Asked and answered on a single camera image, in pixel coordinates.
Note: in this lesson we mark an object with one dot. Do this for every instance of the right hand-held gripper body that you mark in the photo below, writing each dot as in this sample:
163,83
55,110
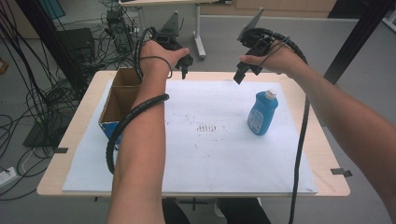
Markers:
258,40

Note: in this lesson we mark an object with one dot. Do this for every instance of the white shoe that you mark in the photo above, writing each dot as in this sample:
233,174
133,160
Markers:
219,210

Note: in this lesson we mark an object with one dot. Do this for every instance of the white table mat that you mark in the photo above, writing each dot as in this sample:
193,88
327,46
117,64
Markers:
218,155

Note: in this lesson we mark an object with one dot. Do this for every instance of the black equipment box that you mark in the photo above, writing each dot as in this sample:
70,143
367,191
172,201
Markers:
76,43

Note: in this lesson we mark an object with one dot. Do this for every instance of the wooden cabinet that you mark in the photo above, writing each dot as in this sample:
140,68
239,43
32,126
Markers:
280,7

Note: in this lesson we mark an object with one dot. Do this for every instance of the white desk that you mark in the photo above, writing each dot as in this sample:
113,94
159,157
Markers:
199,37

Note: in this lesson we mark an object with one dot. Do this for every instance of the black table edge clip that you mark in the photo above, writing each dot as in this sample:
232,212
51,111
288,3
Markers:
60,150
341,172

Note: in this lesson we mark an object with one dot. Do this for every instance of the person's left hand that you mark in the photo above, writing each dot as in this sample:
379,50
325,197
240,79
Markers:
155,57

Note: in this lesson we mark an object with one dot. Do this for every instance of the blue cardboard box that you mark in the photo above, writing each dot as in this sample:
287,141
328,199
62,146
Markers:
120,102

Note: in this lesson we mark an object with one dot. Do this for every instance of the black floor plate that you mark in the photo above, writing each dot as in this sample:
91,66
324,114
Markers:
40,137

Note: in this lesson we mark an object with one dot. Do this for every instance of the blue bottle with white cap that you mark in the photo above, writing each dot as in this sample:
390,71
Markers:
261,115

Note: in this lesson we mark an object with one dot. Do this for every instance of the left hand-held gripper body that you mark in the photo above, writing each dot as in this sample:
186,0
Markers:
171,31

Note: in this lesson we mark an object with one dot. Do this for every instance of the white power strip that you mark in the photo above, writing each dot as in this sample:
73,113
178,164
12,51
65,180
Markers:
7,176

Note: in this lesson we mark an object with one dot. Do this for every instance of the person's right hand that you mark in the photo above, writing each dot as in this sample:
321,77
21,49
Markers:
280,59

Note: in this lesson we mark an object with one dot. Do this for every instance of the black metal frame post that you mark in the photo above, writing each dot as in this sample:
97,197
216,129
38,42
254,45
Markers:
49,40
358,40

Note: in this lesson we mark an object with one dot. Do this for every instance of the person's legs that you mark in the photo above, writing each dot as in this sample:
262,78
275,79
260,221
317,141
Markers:
243,211

